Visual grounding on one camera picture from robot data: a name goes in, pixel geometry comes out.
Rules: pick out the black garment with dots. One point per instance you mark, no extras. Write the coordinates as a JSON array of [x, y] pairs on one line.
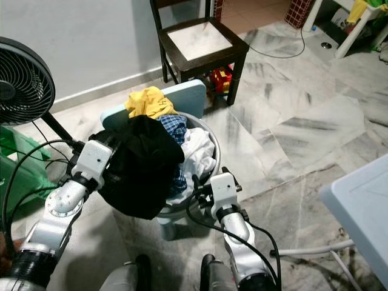
[[139, 170]]

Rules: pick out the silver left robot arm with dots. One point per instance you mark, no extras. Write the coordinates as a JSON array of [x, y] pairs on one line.
[[66, 203]]

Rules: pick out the grey plastic basin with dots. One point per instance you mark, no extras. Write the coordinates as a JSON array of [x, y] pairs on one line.
[[182, 209]]

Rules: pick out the white garment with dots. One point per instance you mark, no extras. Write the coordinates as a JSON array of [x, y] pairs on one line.
[[199, 151]]

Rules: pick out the blue plaid garment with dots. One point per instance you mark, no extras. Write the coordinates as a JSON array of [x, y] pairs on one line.
[[176, 124]]

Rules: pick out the grey robot right leg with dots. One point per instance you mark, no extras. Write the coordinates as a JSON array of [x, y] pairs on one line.
[[221, 276]]

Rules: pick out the grey robot leg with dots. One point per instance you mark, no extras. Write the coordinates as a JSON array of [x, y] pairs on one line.
[[127, 276], [221, 276]]

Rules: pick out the yellow garment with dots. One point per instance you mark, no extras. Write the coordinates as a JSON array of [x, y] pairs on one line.
[[148, 102]]

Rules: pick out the red toy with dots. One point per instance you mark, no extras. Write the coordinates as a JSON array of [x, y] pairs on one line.
[[221, 79]]

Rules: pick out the grey robot left leg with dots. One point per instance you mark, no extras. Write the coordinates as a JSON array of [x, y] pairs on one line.
[[127, 276]]

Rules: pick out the dark wooden chair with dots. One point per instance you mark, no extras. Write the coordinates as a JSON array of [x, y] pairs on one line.
[[199, 41]]

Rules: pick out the pale plastic folding table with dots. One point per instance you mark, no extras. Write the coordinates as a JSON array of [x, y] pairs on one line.
[[357, 212]]

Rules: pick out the person bare foot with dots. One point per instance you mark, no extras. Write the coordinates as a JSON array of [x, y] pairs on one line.
[[6, 257]]

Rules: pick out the green plastic crate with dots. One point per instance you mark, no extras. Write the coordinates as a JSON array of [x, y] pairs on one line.
[[21, 170]]

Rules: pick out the round metal floor drain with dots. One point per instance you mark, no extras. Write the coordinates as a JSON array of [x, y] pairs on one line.
[[326, 45]]

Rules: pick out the black standing fan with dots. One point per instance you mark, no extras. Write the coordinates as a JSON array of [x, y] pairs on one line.
[[21, 85]]

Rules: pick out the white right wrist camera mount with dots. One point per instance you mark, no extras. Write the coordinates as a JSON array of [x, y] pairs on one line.
[[223, 189]]

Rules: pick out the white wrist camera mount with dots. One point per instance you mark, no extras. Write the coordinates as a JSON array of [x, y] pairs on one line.
[[95, 162], [223, 189]]

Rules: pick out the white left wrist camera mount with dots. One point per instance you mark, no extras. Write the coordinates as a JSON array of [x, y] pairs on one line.
[[95, 162]]

